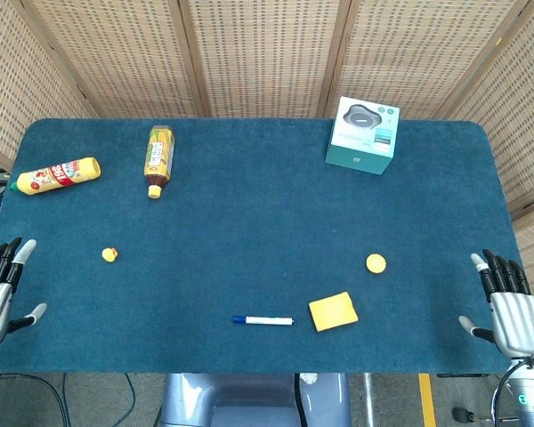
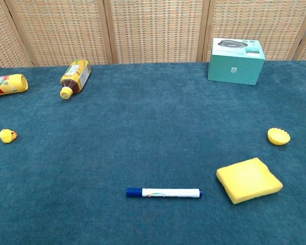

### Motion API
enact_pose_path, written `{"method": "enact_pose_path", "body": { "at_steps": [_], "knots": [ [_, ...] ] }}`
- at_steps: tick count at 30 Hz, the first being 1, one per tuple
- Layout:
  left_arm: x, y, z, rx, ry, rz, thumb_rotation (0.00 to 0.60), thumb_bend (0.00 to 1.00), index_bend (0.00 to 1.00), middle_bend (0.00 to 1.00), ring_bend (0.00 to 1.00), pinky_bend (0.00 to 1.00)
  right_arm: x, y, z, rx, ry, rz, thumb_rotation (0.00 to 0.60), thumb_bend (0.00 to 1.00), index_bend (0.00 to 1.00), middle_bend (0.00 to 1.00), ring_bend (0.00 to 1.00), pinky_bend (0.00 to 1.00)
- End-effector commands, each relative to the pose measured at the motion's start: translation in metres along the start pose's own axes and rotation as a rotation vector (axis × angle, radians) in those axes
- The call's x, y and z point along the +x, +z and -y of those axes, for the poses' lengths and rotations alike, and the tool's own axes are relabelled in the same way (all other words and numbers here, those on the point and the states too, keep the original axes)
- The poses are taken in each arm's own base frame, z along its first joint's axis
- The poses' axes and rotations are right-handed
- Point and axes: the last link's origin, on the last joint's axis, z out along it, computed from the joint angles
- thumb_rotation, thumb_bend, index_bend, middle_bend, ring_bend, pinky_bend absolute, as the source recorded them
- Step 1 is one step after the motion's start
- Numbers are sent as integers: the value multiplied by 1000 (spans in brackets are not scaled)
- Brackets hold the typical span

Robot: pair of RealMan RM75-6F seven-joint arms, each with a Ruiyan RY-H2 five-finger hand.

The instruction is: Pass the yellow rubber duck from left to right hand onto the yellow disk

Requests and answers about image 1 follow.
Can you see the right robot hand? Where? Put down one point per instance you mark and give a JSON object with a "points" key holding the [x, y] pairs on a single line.
{"points": [[516, 320]]}

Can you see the small yellow rubber duck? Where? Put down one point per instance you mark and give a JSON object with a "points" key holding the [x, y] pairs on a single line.
{"points": [[109, 255]]}

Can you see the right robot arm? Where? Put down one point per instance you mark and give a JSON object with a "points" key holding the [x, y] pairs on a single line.
{"points": [[531, 396]]}

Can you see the yellow floor tape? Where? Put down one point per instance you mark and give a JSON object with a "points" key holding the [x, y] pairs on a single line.
{"points": [[427, 400]]}

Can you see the yellow bottle with red label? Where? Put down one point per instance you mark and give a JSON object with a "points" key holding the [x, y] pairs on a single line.
{"points": [[53, 176]]}

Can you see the yellow scalloped round cup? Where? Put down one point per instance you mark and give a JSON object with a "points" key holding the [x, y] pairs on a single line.
{"points": [[376, 263]]}

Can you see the yellow sponge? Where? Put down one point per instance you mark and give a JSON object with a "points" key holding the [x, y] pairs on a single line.
{"points": [[333, 311]]}

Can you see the tea bottle with yellow cap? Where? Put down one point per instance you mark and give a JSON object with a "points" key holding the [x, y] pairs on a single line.
{"points": [[159, 155]]}

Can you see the teal speaker box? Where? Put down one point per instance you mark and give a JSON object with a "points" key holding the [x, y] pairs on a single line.
{"points": [[360, 142]]}

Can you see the white marker with blue cap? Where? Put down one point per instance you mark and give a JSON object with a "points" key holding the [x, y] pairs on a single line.
{"points": [[267, 320]]}

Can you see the grey robot torso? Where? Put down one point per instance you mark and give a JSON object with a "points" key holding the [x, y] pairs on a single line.
{"points": [[249, 400]]}

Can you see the blue table cloth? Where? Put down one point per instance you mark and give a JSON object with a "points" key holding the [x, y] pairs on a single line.
{"points": [[258, 231]]}

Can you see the wicker folding screen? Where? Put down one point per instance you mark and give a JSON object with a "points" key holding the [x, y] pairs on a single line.
{"points": [[267, 53]]}

